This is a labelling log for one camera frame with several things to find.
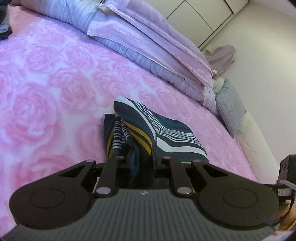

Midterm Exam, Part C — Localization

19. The white headboard cushion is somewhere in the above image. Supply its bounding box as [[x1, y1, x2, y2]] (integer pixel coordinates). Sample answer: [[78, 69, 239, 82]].
[[235, 111, 280, 184]]

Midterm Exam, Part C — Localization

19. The lilac striped duvet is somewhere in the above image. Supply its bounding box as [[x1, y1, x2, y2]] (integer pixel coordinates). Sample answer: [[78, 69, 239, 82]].
[[13, 1, 218, 114]]

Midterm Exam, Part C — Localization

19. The pink hanging towel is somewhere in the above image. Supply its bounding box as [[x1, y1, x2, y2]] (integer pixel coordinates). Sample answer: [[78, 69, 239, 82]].
[[206, 45, 236, 77]]

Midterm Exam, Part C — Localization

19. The pink rose bedspread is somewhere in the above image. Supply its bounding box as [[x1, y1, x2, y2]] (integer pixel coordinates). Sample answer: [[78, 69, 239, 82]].
[[1, 6, 255, 235]]

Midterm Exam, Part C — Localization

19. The white wardrobe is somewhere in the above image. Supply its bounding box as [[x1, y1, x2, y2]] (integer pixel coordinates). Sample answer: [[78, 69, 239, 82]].
[[147, 0, 248, 49]]

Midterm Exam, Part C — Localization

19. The grey checked pillow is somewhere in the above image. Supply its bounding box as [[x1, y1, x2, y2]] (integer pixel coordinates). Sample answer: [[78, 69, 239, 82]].
[[216, 78, 246, 138]]

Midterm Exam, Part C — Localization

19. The striped knit sweater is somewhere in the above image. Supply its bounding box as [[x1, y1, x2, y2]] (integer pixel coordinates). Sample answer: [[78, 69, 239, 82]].
[[103, 96, 209, 183]]

